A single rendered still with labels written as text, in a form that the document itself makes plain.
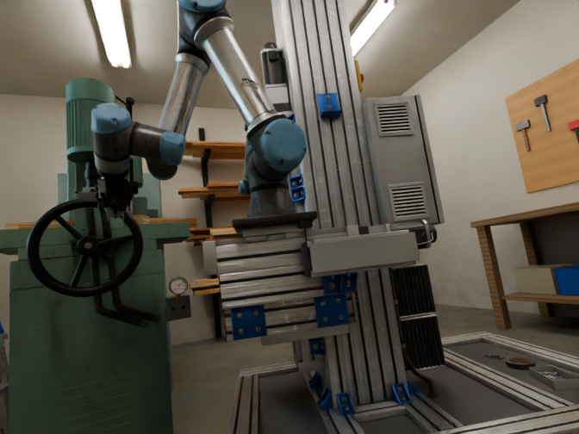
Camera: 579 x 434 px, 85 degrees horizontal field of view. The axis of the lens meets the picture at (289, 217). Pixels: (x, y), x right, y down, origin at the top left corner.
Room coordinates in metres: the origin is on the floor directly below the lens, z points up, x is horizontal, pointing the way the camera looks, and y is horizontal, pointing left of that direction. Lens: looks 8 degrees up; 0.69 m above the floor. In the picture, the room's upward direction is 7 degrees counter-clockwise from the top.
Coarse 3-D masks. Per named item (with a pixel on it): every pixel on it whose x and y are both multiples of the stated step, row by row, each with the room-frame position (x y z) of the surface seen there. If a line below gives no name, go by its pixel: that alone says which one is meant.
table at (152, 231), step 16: (144, 224) 1.15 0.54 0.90; (160, 224) 1.18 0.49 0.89; (176, 224) 1.21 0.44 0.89; (0, 240) 0.96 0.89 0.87; (16, 240) 0.98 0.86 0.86; (48, 240) 1.02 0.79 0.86; (64, 240) 1.04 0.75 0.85; (128, 240) 1.13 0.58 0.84; (160, 240) 1.24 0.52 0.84; (176, 240) 1.31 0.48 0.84
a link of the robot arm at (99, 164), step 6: (96, 156) 0.69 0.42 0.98; (132, 156) 0.74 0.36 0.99; (96, 162) 0.70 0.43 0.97; (102, 162) 0.69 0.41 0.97; (108, 162) 0.69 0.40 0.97; (114, 162) 0.69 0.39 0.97; (120, 162) 0.70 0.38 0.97; (126, 162) 0.72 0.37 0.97; (102, 168) 0.71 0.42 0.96; (108, 168) 0.70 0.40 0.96; (114, 168) 0.71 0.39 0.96; (120, 168) 0.72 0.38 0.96; (126, 168) 0.73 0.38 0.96; (114, 174) 0.73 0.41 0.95
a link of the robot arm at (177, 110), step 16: (192, 48) 0.81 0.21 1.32; (192, 64) 0.82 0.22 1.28; (208, 64) 0.85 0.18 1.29; (176, 80) 0.81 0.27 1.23; (192, 80) 0.82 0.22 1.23; (176, 96) 0.80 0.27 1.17; (192, 96) 0.83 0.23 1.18; (176, 112) 0.80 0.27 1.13; (176, 128) 0.80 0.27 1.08; (160, 176) 0.82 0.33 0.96
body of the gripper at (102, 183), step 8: (96, 168) 0.72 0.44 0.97; (104, 176) 0.73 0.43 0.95; (112, 176) 0.77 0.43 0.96; (120, 176) 0.74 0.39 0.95; (104, 184) 0.78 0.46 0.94; (112, 184) 0.73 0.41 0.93; (120, 184) 0.74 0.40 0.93; (128, 184) 0.80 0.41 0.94; (104, 192) 0.77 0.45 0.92; (112, 192) 0.77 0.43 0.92; (120, 192) 0.78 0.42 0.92; (128, 192) 0.79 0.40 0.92; (104, 200) 0.78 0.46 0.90; (112, 200) 0.78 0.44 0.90; (120, 200) 0.78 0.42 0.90; (128, 200) 0.81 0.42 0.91; (112, 208) 0.80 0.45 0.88; (120, 208) 0.81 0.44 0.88
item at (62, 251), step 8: (144, 240) 1.15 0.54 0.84; (152, 240) 1.16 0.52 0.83; (24, 248) 0.99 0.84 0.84; (40, 248) 1.01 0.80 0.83; (48, 248) 1.02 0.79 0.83; (56, 248) 1.02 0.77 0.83; (64, 248) 1.03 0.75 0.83; (72, 248) 1.05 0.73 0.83; (104, 248) 1.09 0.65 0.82; (120, 248) 1.11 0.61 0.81; (128, 248) 1.13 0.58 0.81; (144, 248) 1.15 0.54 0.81; (152, 248) 1.16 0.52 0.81; (24, 256) 0.99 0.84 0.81; (40, 256) 1.01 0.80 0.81; (48, 256) 1.01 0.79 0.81; (56, 256) 1.02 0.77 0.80; (64, 256) 1.03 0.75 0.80; (72, 256) 1.05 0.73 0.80
